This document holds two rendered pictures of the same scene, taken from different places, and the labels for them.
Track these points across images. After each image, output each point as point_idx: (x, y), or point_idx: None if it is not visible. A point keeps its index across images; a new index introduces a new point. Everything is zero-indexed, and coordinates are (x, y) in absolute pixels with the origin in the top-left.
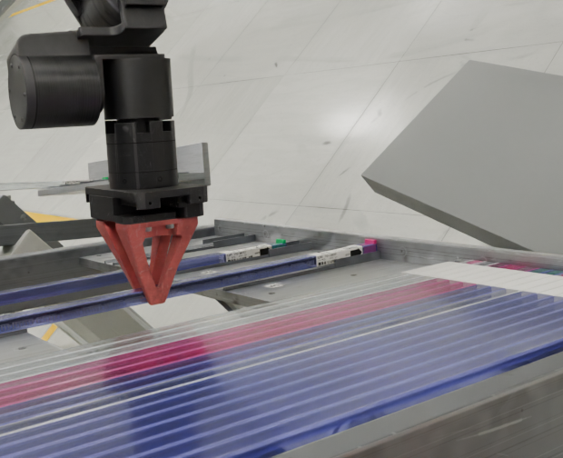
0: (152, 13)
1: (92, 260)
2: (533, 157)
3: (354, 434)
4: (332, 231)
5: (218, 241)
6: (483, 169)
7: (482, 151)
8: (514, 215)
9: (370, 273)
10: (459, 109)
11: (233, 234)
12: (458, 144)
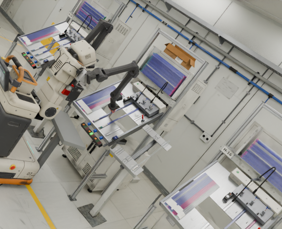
0: None
1: (122, 131)
2: (67, 127)
3: (101, 88)
4: (95, 125)
5: (108, 132)
6: (73, 132)
7: (71, 133)
8: (73, 127)
9: (93, 116)
10: (70, 138)
11: (106, 136)
12: (73, 136)
